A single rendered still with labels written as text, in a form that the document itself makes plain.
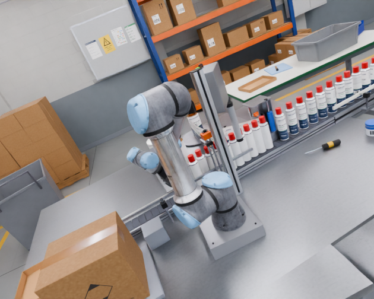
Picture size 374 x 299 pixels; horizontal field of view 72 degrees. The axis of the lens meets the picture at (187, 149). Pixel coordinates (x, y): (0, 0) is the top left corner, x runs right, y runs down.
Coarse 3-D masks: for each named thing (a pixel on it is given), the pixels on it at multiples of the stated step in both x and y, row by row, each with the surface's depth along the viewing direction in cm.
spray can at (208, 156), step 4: (204, 148) 137; (208, 152) 138; (212, 152) 138; (208, 156) 137; (208, 160) 139; (212, 160) 139; (216, 160) 141; (208, 164) 141; (212, 164) 140; (216, 164) 141; (212, 168) 141
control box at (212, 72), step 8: (208, 64) 122; (216, 64) 117; (208, 72) 108; (216, 72) 113; (208, 80) 110; (216, 80) 109; (216, 88) 111; (224, 88) 123; (216, 96) 112; (224, 96) 120; (216, 104) 114; (224, 104) 116
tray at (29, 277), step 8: (40, 264) 140; (24, 272) 138; (32, 272) 140; (24, 280) 136; (32, 280) 135; (24, 288) 131; (32, 288) 129; (16, 296) 124; (24, 296) 127; (32, 296) 125
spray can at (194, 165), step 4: (188, 156) 136; (192, 156) 135; (192, 160) 135; (196, 160) 138; (192, 164) 136; (196, 164) 136; (192, 168) 137; (196, 168) 137; (200, 168) 139; (192, 172) 139; (196, 172) 138; (200, 172) 139; (196, 176) 139; (200, 180) 140; (200, 184) 141
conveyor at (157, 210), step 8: (320, 120) 159; (296, 136) 153; (280, 144) 152; (240, 168) 146; (168, 200) 144; (152, 208) 143; (160, 208) 140; (168, 208) 138; (144, 216) 140; (152, 216) 137; (128, 224) 138; (136, 224) 136
